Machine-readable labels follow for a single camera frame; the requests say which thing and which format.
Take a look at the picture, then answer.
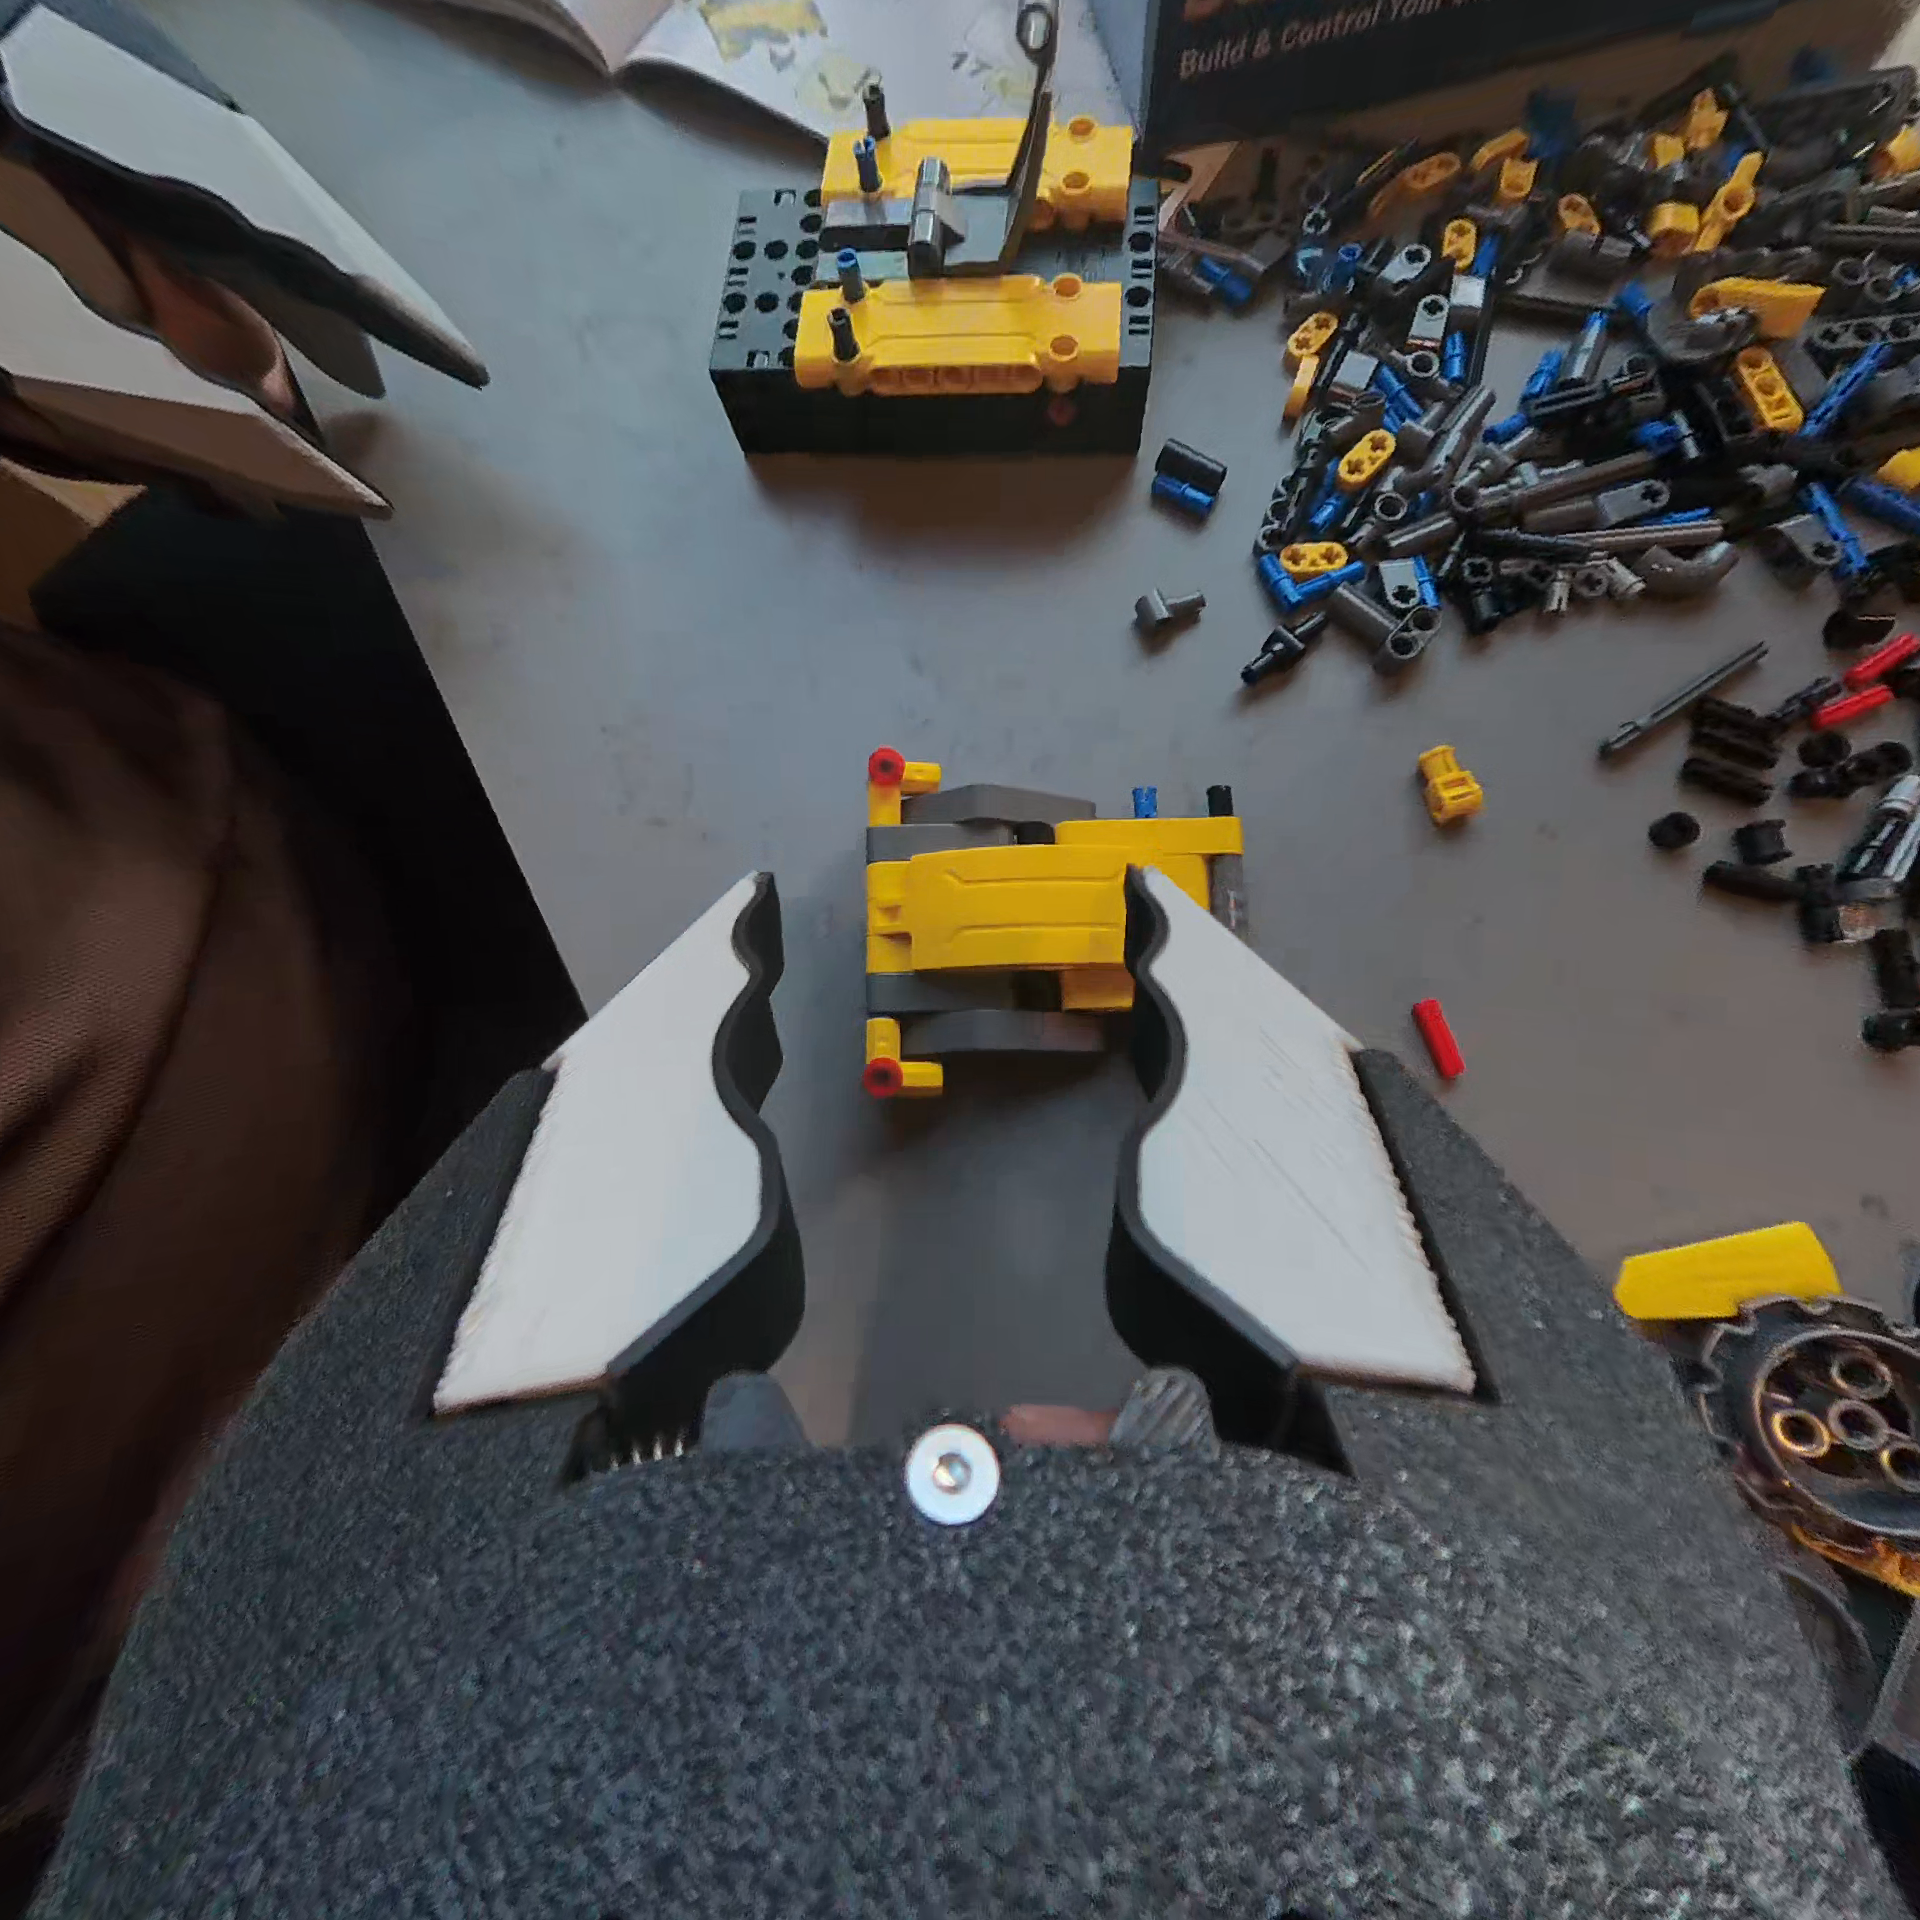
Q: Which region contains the yellow curved panel piece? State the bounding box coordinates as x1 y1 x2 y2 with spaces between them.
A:
1611 1219 1844 1327

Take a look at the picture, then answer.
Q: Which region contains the black axle rod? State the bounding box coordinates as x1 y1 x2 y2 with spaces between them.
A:
1598 640 1775 762

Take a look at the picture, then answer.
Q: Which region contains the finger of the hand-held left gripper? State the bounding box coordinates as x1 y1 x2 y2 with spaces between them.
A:
0 361 394 520
0 17 489 393

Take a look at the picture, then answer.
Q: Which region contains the yellow curved brick assembly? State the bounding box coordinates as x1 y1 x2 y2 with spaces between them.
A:
861 753 1249 1100

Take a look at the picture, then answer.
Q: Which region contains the yellow and black brick assembly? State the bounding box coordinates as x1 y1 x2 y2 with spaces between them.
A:
710 0 1165 458

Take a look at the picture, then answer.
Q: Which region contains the instruction booklet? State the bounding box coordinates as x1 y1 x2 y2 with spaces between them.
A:
450 0 1097 146

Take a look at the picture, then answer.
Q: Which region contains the person in brown shirt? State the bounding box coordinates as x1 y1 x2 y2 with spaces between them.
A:
0 616 452 1864

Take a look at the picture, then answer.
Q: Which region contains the pile of small brick parts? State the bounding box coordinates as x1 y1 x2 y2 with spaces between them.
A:
1157 63 1920 1051

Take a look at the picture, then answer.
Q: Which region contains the grey desk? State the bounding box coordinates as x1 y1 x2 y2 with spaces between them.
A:
135 0 1920 1801

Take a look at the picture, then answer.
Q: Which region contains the blue cardboard kit box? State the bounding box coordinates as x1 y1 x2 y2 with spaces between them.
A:
1137 0 1920 154

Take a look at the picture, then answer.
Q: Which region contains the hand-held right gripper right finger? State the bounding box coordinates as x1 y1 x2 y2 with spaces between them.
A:
1113 869 1482 1397

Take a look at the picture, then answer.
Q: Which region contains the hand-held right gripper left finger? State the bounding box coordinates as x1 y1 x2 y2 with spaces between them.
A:
431 873 807 1416

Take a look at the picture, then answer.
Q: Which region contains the pile of wheels and tires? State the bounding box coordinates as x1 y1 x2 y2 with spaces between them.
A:
1679 1291 1920 1741

